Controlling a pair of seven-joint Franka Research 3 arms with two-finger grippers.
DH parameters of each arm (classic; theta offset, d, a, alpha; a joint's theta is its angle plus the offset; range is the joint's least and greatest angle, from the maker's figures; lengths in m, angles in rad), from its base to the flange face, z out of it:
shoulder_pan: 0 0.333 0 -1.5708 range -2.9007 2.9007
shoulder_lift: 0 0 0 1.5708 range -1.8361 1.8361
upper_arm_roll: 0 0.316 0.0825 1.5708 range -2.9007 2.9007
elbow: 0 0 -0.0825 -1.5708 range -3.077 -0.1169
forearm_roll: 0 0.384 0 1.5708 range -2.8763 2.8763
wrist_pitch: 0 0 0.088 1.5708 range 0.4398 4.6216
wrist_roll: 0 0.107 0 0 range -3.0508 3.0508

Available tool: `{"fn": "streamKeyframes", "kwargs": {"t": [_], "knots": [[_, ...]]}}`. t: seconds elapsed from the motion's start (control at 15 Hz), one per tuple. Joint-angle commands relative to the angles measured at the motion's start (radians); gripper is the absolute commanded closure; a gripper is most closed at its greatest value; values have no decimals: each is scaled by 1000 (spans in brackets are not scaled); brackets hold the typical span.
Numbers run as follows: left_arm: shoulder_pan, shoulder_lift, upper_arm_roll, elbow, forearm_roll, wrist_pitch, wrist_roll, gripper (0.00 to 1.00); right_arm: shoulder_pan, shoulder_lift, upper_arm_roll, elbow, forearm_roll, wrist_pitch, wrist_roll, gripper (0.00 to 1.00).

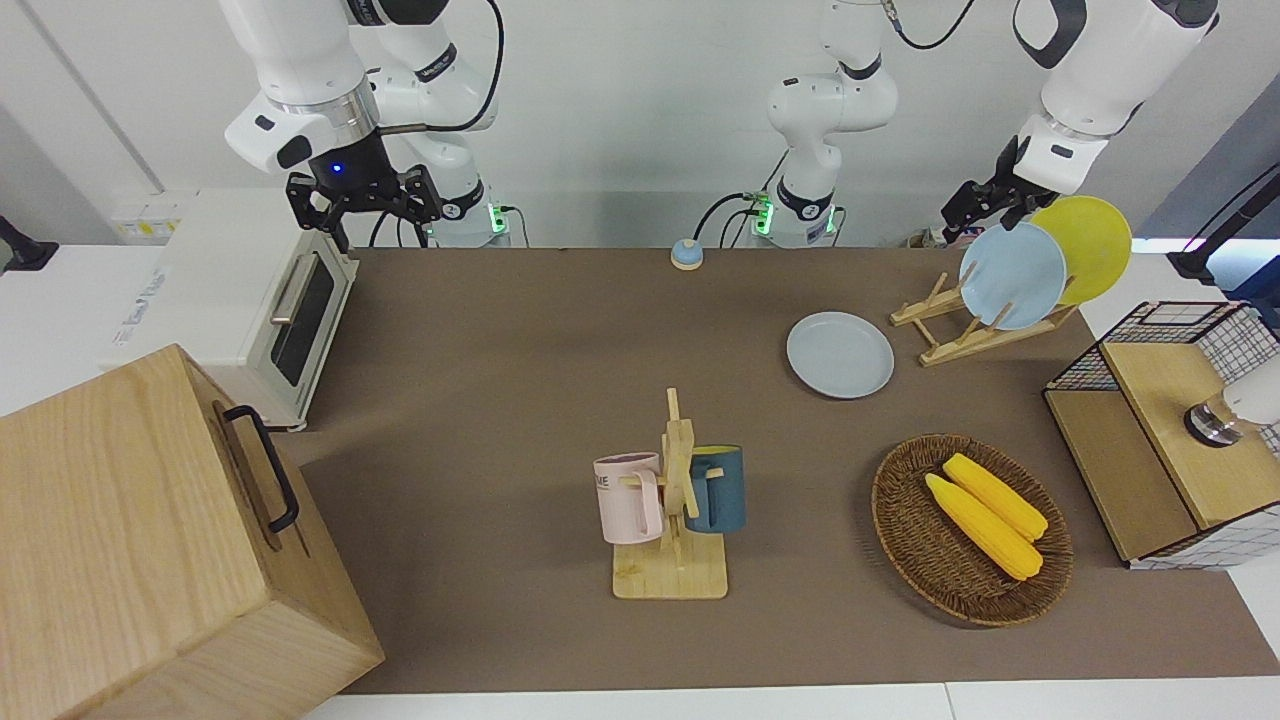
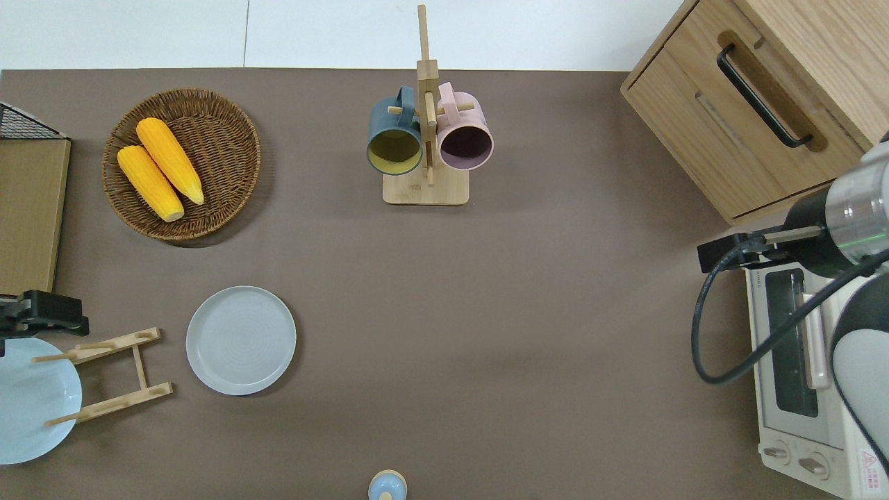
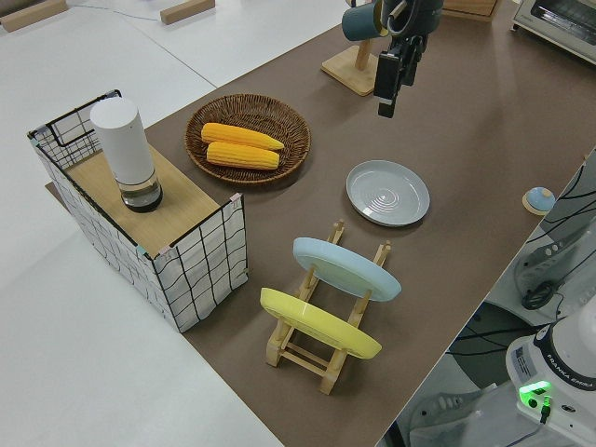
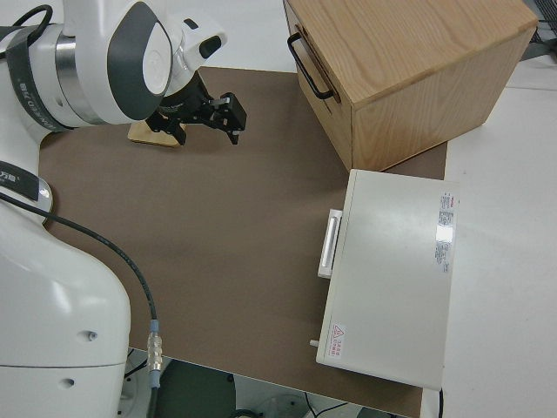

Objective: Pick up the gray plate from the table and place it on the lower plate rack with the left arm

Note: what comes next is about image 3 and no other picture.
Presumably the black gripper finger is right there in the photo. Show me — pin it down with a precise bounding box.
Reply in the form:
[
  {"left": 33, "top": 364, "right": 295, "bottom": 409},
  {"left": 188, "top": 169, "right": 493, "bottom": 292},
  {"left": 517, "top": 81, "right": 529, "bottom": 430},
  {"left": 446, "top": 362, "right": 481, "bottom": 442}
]
[
  {"left": 374, "top": 51, "right": 402, "bottom": 118},
  {"left": 400, "top": 36, "right": 427, "bottom": 88}
]

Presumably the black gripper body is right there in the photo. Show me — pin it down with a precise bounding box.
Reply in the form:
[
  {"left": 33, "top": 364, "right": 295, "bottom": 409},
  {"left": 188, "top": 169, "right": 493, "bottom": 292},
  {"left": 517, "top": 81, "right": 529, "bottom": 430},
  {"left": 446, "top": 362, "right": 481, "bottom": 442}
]
[{"left": 384, "top": 0, "right": 446, "bottom": 52}]

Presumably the gray round plate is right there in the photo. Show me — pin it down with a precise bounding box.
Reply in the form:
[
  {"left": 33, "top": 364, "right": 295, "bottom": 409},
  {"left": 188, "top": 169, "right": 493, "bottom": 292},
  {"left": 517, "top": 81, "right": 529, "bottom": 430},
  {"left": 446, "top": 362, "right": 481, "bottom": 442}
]
[{"left": 345, "top": 159, "right": 431, "bottom": 228}]

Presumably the light blue plate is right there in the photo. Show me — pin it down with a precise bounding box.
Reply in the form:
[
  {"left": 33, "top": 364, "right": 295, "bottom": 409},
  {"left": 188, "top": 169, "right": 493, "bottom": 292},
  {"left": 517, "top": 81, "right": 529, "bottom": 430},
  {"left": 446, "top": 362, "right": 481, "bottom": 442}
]
[{"left": 292, "top": 237, "right": 402, "bottom": 304}]

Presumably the yellow plate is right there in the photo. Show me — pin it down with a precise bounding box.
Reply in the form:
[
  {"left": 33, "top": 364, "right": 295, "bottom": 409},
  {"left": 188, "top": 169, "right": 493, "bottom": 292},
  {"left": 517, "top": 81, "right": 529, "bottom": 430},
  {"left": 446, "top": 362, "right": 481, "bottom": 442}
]
[{"left": 259, "top": 287, "right": 384, "bottom": 360}]

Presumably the wooden plate rack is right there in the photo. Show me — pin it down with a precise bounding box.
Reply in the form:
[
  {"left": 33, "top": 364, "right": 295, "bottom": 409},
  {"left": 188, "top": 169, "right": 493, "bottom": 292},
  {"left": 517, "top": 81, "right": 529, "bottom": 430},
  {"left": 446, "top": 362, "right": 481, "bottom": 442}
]
[{"left": 264, "top": 219, "right": 393, "bottom": 396}]

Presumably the wooden mug stand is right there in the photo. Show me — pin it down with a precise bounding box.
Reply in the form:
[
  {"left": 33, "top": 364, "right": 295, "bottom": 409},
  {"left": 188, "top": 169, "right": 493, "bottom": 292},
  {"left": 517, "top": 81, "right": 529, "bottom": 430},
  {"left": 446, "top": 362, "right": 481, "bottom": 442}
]
[{"left": 320, "top": 36, "right": 387, "bottom": 98}]

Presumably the dark teal mug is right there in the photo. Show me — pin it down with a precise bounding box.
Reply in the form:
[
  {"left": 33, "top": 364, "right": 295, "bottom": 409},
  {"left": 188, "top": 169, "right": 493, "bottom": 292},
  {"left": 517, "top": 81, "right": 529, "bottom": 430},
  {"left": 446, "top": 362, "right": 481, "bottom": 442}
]
[{"left": 342, "top": 0, "right": 388, "bottom": 42}]

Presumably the wooden drawer box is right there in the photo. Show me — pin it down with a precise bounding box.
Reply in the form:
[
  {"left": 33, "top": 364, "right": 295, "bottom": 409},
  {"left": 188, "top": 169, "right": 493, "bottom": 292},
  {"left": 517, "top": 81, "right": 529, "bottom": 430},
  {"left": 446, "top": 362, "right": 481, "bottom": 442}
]
[{"left": 440, "top": 0, "right": 499, "bottom": 23}]

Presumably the brown table mat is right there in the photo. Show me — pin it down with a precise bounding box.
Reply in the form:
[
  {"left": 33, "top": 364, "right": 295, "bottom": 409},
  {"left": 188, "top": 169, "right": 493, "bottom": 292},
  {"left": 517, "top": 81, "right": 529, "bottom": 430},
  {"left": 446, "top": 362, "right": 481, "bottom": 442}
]
[{"left": 45, "top": 0, "right": 596, "bottom": 447}]

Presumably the white toaster oven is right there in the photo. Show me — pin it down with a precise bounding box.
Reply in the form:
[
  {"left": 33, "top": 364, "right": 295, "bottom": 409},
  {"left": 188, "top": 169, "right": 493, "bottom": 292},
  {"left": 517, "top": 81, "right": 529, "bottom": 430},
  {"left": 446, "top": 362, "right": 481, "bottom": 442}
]
[{"left": 509, "top": 0, "right": 596, "bottom": 64}]

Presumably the round wicker basket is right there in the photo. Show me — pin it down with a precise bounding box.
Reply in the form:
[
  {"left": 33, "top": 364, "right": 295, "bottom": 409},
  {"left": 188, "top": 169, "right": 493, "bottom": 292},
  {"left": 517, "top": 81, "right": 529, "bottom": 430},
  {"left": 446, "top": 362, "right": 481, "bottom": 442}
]
[{"left": 184, "top": 93, "right": 312, "bottom": 186}]

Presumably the yellow corn cob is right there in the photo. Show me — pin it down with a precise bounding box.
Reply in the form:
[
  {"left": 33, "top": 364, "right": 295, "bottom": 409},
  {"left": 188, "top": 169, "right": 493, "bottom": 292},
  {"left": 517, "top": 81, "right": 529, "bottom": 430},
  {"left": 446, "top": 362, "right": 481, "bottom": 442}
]
[
  {"left": 205, "top": 141, "right": 281, "bottom": 170},
  {"left": 200, "top": 121, "right": 286, "bottom": 152}
]

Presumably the blue wooden call bell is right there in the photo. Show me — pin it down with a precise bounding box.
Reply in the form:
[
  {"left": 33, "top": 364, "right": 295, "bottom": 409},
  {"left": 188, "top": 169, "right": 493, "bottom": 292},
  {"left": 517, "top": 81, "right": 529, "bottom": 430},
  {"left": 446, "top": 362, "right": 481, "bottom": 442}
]
[{"left": 521, "top": 186, "right": 555, "bottom": 216}]

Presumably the light wooden block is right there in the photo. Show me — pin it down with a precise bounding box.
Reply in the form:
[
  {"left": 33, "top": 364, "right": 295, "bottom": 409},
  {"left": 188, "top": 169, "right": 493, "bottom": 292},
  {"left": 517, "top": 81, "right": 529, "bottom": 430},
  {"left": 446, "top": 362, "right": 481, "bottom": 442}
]
[
  {"left": 0, "top": 0, "right": 69, "bottom": 33},
  {"left": 160, "top": 0, "right": 216, "bottom": 25}
]

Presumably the light wooden board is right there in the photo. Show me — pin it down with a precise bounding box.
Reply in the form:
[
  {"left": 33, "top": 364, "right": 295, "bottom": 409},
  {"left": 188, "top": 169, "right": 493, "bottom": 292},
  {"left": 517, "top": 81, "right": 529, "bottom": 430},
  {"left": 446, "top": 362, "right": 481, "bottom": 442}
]
[{"left": 64, "top": 143, "right": 221, "bottom": 248}]

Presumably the white cylindrical bottle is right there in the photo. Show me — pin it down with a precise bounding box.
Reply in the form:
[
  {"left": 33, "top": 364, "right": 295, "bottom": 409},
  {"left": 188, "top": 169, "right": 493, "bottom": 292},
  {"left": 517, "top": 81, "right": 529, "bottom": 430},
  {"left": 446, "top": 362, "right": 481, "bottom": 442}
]
[{"left": 89, "top": 98, "right": 165, "bottom": 214}]

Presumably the coiled black cable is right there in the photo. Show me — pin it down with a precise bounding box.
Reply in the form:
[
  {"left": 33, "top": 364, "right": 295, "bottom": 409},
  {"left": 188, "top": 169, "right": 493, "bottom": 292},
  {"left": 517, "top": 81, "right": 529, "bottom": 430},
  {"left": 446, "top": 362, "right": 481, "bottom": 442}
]
[{"left": 520, "top": 280, "right": 556, "bottom": 312}]

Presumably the wire basket with fabric liner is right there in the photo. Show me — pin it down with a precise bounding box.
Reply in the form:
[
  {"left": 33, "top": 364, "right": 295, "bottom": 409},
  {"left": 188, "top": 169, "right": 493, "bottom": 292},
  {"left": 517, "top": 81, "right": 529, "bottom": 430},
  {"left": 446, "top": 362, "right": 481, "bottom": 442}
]
[{"left": 26, "top": 88, "right": 250, "bottom": 334}]

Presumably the green plug cable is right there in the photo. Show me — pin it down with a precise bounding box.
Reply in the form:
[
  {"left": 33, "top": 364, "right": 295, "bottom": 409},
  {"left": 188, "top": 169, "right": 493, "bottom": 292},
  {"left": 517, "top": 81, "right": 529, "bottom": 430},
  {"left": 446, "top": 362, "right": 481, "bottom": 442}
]
[{"left": 537, "top": 394, "right": 554, "bottom": 426}]

